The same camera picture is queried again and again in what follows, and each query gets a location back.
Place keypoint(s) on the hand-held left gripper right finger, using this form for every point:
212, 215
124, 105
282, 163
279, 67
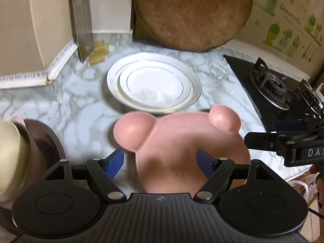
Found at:
205, 162

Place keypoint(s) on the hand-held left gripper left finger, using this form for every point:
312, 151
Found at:
115, 162

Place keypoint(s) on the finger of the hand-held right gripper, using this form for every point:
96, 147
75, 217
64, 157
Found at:
260, 140
288, 125

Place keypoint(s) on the pink bear-shaped plate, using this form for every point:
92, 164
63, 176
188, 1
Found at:
177, 144

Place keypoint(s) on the large white plate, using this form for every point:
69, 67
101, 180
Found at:
113, 81

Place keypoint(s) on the small white plate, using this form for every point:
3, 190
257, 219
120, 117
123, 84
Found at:
151, 81

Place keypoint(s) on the cream bowl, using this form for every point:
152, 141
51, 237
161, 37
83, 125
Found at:
10, 157

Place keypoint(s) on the person's right hand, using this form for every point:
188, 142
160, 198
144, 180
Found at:
319, 182

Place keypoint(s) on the black stove burner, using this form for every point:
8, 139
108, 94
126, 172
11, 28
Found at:
272, 86
312, 98

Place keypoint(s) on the white plastic bag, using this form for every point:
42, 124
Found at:
301, 189

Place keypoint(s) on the black gas stove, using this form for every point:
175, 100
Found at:
246, 81

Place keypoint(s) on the pink printed plate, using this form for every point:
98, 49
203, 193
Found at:
12, 118

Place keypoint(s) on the steel cleaver blade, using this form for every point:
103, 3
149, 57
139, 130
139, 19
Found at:
83, 30

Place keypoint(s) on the round wooden cutting board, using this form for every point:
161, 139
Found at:
192, 12

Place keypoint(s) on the green plant wall sticker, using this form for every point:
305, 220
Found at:
278, 17

